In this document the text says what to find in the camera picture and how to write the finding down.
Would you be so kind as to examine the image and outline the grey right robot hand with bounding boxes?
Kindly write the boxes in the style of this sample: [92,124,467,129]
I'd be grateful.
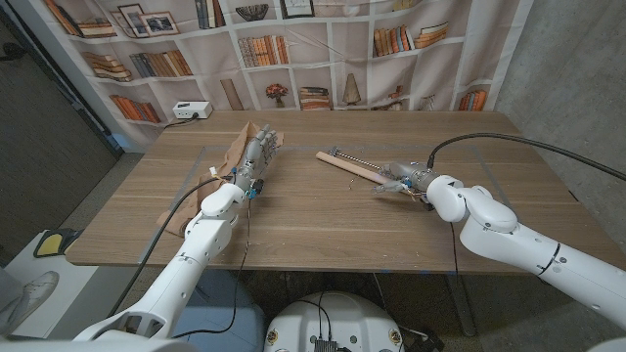
[374,160,441,197]

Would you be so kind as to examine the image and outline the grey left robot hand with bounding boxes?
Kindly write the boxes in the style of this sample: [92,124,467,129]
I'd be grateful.
[229,123,279,196]

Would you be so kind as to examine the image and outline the wooden hanger with metal hook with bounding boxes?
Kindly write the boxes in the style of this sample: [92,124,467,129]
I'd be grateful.
[315,145,392,190]

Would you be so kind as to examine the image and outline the tan adhesive wrap strip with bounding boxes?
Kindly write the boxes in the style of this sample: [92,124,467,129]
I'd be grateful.
[156,120,285,239]

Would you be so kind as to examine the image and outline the white power strip box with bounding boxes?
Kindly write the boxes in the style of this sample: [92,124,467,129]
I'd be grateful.
[172,101,214,120]

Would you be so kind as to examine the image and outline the printed bookshelf backdrop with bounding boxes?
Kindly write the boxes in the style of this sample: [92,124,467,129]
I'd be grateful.
[9,0,534,148]

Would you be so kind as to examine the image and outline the grey metal table leg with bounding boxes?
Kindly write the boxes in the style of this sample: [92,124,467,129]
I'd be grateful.
[447,273,478,338]

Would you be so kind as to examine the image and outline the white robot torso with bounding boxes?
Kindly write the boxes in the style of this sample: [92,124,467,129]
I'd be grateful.
[263,291,406,352]

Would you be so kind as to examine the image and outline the dark grey door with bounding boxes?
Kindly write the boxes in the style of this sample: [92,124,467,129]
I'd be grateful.
[0,9,123,250]

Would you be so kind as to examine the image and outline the yellow and black floor pad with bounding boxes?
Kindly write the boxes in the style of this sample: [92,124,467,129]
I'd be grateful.
[32,228,82,259]

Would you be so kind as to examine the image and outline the white floor board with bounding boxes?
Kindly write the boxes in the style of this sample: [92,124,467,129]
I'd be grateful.
[0,229,99,338]

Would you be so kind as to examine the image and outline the person's white shoe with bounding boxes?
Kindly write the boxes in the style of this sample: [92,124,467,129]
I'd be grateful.
[0,271,60,333]

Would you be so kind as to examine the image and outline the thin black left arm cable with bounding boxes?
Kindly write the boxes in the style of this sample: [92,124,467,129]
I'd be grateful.
[170,197,253,340]

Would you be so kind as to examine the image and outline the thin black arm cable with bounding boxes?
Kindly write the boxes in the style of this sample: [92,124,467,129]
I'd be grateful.
[170,197,253,340]
[449,221,461,274]

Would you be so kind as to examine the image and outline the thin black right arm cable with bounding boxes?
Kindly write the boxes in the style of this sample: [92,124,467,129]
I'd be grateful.
[449,221,461,274]

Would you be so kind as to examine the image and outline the black power strip cable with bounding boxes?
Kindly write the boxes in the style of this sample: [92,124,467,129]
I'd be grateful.
[163,112,201,129]

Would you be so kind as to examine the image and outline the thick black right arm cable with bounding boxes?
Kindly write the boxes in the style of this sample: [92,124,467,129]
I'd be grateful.
[426,132,626,182]

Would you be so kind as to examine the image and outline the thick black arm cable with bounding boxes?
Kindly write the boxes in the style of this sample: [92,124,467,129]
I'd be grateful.
[106,175,230,318]
[426,132,626,182]

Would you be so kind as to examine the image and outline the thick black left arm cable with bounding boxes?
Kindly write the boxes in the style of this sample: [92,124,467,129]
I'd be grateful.
[106,175,230,318]

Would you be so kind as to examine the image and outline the black torso cable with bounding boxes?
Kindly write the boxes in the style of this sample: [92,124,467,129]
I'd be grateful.
[292,291,334,341]

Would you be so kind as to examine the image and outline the black door handle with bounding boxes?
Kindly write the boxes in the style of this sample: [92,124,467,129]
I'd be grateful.
[0,42,25,63]

